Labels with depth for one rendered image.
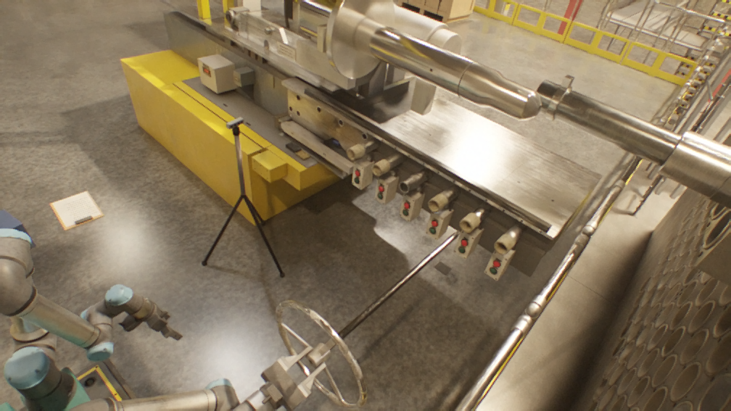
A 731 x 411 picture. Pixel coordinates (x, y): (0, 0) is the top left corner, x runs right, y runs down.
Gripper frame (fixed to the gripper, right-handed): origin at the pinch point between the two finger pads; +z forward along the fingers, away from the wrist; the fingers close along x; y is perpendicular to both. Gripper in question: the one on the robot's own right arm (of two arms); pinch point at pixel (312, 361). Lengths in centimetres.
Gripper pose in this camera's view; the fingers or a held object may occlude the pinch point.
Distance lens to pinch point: 126.4
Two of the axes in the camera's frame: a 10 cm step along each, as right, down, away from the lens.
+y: -3.8, 5.2, 7.6
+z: 6.5, -4.3, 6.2
